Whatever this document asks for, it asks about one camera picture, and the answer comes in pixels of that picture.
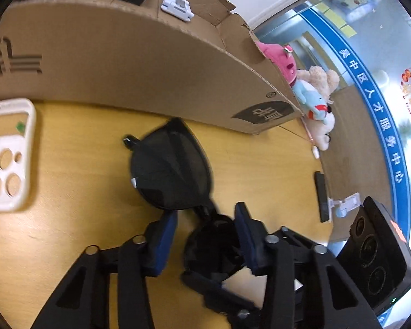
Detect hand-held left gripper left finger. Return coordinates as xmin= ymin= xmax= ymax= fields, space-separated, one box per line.
xmin=31 ymin=210 xmax=179 ymax=329

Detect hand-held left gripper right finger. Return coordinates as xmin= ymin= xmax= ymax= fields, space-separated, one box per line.
xmin=233 ymin=202 xmax=381 ymax=329

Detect black sunglasses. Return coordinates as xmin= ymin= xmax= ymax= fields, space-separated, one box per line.
xmin=122 ymin=117 xmax=271 ymax=328

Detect brown cardboard box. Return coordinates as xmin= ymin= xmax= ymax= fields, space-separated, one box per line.
xmin=0 ymin=0 xmax=305 ymax=135

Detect wooden desktop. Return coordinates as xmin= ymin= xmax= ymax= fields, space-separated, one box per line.
xmin=0 ymin=87 xmax=403 ymax=329

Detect white phone stand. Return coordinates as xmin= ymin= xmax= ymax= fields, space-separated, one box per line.
xmin=330 ymin=193 xmax=360 ymax=217

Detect black smartphone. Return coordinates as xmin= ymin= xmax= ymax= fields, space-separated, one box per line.
xmin=314 ymin=171 xmax=330 ymax=223

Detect white plush toy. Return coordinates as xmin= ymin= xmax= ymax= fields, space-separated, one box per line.
xmin=306 ymin=104 xmax=336 ymax=151

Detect blue plush toy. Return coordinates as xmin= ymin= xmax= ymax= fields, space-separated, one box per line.
xmin=292 ymin=80 xmax=329 ymax=121

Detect beige teddy bear plush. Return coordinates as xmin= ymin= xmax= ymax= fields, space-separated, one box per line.
xmin=296 ymin=65 xmax=340 ymax=98

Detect pink bear plush toy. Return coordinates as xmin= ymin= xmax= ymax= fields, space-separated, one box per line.
xmin=257 ymin=41 xmax=298 ymax=86

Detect white phone case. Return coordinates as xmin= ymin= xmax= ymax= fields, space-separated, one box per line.
xmin=0 ymin=98 xmax=37 ymax=213

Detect white plastic phone holder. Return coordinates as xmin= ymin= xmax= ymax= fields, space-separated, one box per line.
xmin=161 ymin=0 xmax=195 ymax=23

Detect blue wall banner strip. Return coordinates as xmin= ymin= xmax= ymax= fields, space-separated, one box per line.
xmin=301 ymin=7 xmax=411 ymax=234

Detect cartoon wall poster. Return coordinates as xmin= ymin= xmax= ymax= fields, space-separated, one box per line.
xmin=332 ymin=0 xmax=375 ymax=18

